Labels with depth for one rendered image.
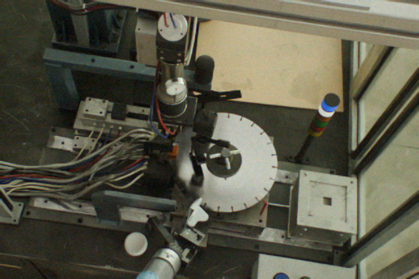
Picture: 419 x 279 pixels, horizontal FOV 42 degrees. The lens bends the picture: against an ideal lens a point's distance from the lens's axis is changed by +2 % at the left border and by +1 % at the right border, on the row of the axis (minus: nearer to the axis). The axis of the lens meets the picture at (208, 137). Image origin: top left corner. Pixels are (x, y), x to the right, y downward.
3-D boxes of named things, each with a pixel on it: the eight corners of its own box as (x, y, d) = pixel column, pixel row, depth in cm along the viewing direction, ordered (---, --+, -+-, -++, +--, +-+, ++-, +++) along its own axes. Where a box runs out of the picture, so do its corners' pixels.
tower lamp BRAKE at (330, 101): (336, 99, 155) (340, 93, 153) (336, 112, 153) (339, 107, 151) (321, 97, 155) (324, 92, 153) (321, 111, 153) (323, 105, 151)
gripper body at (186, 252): (198, 251, 156) (181, 277, 146) (172, 236, 158) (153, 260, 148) (206, 232, 152) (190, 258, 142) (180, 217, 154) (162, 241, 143)
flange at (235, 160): (218, 183, 160) (218, 180, 158) (198, 154, 164) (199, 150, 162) (249, 166, 164) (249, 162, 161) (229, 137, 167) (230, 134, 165)
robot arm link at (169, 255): (145, 270, 144) (154, 249, 140) (153, 260, 148) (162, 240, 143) (169, 285, 143) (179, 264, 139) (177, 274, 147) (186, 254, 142)
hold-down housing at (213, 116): (213, 142, 153) (220, 107, 135) (208, 157, 150) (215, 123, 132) (194, 137, 153) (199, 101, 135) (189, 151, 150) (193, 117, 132)
